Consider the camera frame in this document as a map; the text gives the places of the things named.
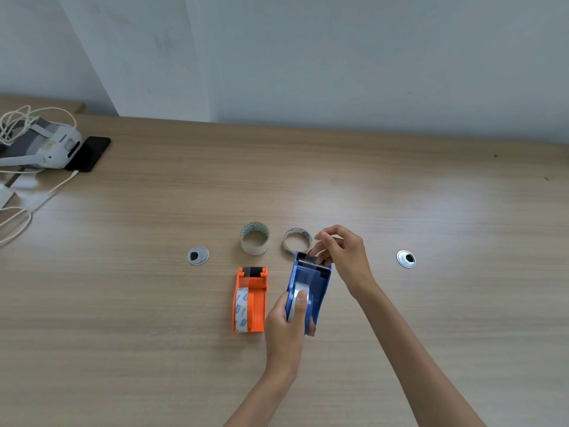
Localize person's right hand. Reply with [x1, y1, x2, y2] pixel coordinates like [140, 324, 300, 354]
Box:
[309, 224, 379, 300]

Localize person's left hand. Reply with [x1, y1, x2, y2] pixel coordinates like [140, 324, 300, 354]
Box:
[264, 289, 318, 381]

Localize blue tape dispenser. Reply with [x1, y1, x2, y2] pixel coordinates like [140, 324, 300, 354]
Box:
[284, 250, 333, 337]

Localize orange tape dispenser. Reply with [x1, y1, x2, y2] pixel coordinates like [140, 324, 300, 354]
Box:
[231, 265, 269, 334]

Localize clear tape roll blue label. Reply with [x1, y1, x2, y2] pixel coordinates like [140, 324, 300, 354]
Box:
[234, 286, 250, 334]

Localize plain clear tape roll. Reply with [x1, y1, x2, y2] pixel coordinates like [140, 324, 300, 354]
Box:
[286, 281, 313, 323]

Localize narrow tape core blue print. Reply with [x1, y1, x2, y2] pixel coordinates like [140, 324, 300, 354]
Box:
[282, 227, 314, 254]

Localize wide cardboard tape core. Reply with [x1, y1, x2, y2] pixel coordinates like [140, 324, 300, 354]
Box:
[239, 221, 271, 257]

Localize person's right forearm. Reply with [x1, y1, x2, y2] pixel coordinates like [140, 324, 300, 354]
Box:
[355, 282, 486, 427]

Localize black smartphone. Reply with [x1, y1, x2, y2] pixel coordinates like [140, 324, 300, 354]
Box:
[65, 136, 113, 174]

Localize white grey headset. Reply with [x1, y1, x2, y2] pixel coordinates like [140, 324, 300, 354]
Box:
[0, 116, 84, 171]

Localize white charging cable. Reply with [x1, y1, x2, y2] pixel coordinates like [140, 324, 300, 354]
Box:
[0, 105, 81, 247]

